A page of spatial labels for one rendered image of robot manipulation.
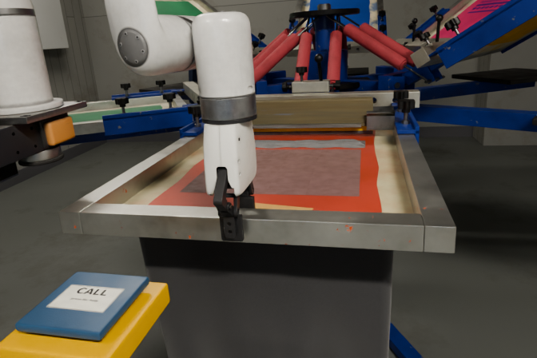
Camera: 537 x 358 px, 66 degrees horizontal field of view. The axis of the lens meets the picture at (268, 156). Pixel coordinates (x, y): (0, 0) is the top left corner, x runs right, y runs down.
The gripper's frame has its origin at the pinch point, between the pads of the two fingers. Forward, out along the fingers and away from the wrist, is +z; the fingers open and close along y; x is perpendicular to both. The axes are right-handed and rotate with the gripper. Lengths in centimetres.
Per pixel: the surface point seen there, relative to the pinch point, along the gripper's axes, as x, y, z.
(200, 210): -6.1, -0.4, -1.0
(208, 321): -10.3, -7.2, 24.6
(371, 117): 19, -57, -3
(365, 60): 17, -431, 9
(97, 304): -10.0, 20.0, 1.0
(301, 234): 9.5, 1.9, 1.0
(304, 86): -2, -85, -8
